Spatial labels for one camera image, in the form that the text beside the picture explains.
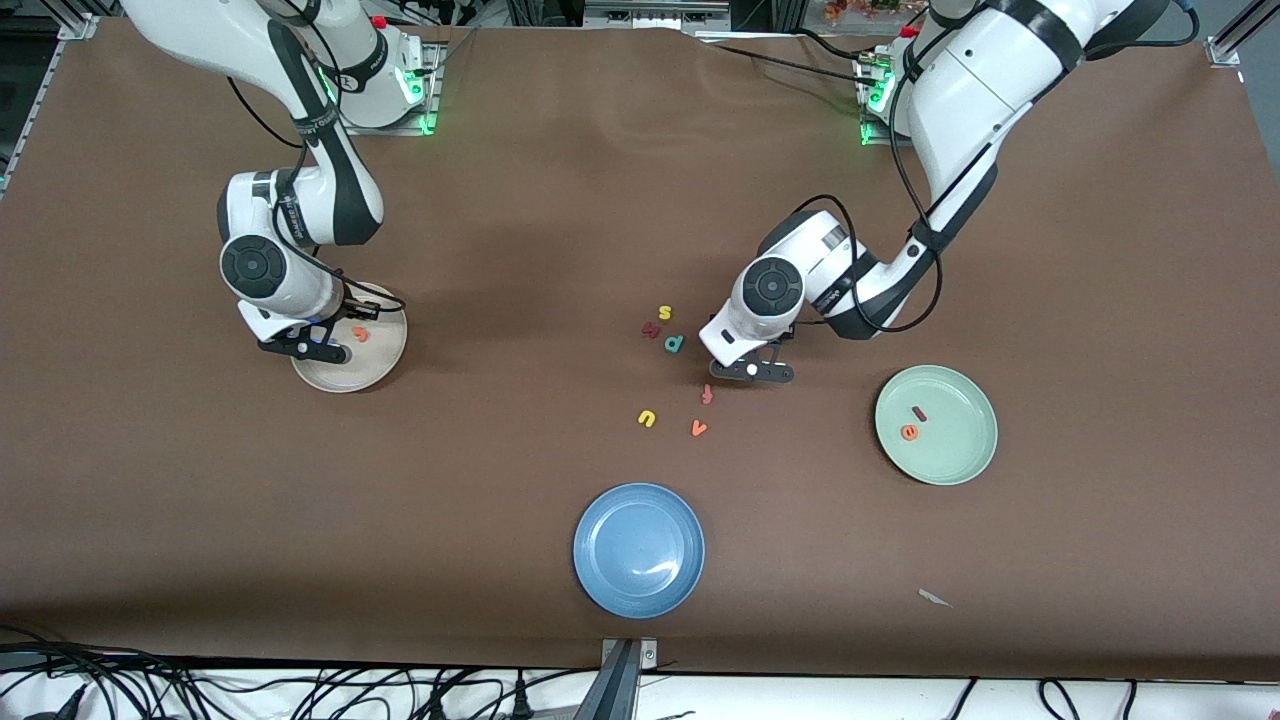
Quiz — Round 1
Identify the short black table cable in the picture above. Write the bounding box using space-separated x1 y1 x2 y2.
795 28 866 66

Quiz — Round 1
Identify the long black table cable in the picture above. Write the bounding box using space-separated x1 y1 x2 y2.
695 35 881 91

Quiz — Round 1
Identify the light green plate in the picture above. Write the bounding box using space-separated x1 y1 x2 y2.
875 365 999 487

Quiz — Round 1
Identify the brown table cover sheet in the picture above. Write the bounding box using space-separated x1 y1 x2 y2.
0 18 1280 683

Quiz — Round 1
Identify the aluminium frame profile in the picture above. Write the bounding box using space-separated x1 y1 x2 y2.
1205 0 1280 181
0 12 101 196

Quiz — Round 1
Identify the grey metal device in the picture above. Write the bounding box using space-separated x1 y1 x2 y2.
585 0 731 29

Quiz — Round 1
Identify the beige brown plate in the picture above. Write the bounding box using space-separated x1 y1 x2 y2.
292 282 409 394

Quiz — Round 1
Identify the black camera pole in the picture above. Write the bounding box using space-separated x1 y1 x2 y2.
572 640 641 720

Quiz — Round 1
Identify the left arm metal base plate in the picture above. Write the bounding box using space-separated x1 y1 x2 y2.
858 55 901 149

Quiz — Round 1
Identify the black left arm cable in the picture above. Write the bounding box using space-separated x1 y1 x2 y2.
790 0 1201 333

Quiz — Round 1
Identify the black looped floor cable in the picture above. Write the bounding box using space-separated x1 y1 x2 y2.
1038 678 1086 720

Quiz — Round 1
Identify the blue plate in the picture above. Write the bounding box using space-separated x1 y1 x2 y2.
573 483 706 620

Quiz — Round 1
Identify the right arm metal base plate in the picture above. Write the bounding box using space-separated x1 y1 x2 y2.
333 42 443 137

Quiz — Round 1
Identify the orange floral object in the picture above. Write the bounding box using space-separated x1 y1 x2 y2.
825 0 921 25

